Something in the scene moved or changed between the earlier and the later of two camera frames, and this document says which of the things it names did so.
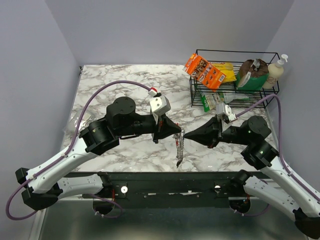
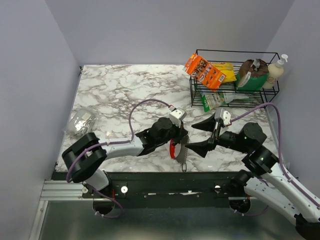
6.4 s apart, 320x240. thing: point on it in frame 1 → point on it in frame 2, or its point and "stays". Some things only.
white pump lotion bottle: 276,71 stays
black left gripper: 165,127 → 180,132
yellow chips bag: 226,68 stays
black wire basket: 244,79 stays
